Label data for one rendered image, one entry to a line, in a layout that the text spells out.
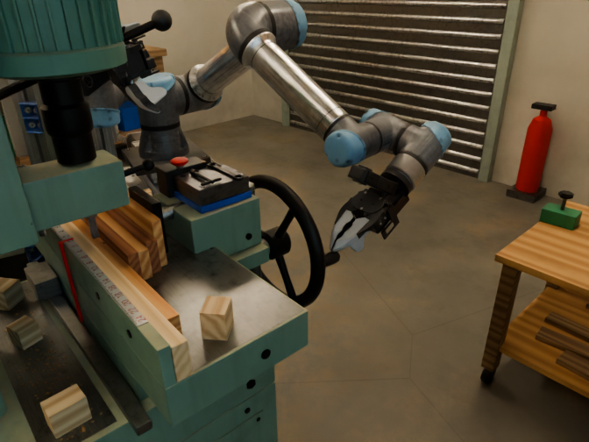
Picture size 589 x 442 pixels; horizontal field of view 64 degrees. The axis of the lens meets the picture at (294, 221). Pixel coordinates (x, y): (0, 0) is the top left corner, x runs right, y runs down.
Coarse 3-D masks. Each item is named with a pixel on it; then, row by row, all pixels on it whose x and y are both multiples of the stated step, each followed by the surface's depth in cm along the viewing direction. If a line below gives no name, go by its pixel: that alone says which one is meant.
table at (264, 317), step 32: (192, 256) 76; (224, 256) 76; (256, 256) 83; (160, 288) 68; (192, 288) 68; (224, 288) 68; (256, 288) 68; (96, 320) 68; (192, 320) 62; (256, 320) 62; (288, 320) 62; (128, 352) 59; (192, 352) 57; (224, 352) 56; (256, 352) 59; (288, 352) 64; (192, 384) 54; (224, 384) 57
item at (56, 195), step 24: (24, 168) 64; (48, 168) 64; (72, 168) 64; (96, 168) 65; (120, 168) 67; (48, 192) 62; (72, 192) 64; (96, 192) 66; (120, 192) 69; (48, 216) 63; (72, 216) 65
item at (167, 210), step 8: (136, 192) 76; (144, 192) 76; (136, 200) 76; (144, 200) 74; (152, 200) 73; (152, 208) 72; (160, 208) 73; (168, 208) 78; (160, 216) 73; (168, 216) 78
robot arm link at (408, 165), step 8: (392, 160) 100; (400, 160) 98; (408, 160) 97; (416, 160) 97; (400, 168) 97; (408, 168) 96; (416, 168) 97; (408, 176) 96; (416, 176) 97; (416, 184) 98
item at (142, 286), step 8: (80, 224) 78; (112, 256) 69; (120, 264) 67; (128, 272) 65; (136, 280) 63; (136, 288) 62; (144, 288) 62; (152, 288) 62; (152, 296) 60; (160, 296) 60; (160, 304) 58; (168, 304) 58; (160, 312) 57; (168, 312) 57; (176, 312) 57; (168, 320) 56; (176, 320) 57; (176, 328) 57
